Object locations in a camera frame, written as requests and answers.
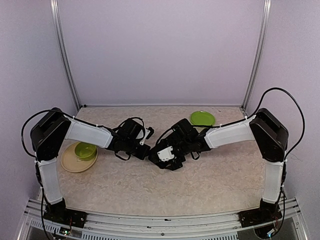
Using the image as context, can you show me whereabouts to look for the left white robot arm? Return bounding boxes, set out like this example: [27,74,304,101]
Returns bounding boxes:
[30,107,154,223]

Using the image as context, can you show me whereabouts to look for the green plate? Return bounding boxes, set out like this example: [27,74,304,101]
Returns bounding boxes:
[189,110,216,126]

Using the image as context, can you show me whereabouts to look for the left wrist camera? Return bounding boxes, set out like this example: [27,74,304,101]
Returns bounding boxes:
[136,127,155,146]

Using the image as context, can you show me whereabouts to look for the right aluminium frame post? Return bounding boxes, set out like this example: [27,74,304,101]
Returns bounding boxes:
[241,0,272,112]

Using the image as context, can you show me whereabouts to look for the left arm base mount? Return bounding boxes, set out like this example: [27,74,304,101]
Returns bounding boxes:
[43,199,88,228]

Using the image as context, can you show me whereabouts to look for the black tool pouch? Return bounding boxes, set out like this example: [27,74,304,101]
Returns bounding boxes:
[148,132,177,169]

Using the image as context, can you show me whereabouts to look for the left aluminium frame post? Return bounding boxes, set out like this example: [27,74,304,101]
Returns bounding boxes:
[50,0,82,111]

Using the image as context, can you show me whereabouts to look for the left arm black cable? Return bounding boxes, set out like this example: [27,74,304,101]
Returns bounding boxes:
[20,109,71,158]

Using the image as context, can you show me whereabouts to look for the front aluminium rail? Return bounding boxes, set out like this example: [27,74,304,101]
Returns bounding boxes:
[18,197,308,240]

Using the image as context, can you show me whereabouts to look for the beige plate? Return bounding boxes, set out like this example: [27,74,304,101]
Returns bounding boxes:
[60,142,98,173]

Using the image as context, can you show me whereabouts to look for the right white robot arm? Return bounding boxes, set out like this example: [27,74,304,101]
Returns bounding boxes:
[155,108,289,222]

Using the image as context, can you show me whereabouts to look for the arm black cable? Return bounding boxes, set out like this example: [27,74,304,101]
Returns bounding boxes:
[20,109,71,158]
[252,86,306,157]

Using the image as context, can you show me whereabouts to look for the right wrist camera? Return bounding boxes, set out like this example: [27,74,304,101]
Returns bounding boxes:
[156,146,176,163]

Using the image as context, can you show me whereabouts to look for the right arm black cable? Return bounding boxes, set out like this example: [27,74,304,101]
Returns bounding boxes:
[252,86,306,157]

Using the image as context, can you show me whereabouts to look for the aluminium frame post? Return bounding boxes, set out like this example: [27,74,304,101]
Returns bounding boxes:
[50,0,82,111]
[241,0,272,112]

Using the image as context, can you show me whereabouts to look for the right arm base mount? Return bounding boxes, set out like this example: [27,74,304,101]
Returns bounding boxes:
[238,208,283,228]

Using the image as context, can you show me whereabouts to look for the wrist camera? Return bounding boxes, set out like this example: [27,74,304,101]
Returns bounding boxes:
[136,127,155,146]
[156,146,176,163]

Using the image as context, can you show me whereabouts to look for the green bowl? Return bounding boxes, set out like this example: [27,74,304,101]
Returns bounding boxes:
[74,142,97,161]

